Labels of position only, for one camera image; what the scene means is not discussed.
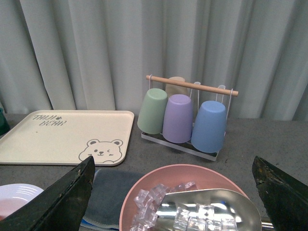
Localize beige bear tray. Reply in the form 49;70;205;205
0;110;134;166

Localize metal ice scoop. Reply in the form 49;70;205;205
154;189;274;231

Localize dark green mug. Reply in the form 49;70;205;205
0;108;10;135

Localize white ridged plate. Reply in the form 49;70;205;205
0;183;44;220

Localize grey blue folded cloth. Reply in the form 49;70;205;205
80;168;143;231

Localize purple tumbler cup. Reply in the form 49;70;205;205
162;94;193;143

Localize clear ice cubes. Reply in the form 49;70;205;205
130;181;238;231

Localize grey curtain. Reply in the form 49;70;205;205
0;0;308;120

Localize pink bowl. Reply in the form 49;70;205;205
119;164;246;231

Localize blue tumbler cup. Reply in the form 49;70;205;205
191;101;227;153

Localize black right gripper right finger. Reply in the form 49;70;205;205
252;156;308;231

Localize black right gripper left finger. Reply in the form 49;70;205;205
0;156;95;231

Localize beige tumbler cup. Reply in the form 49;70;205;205
165;77;188;98

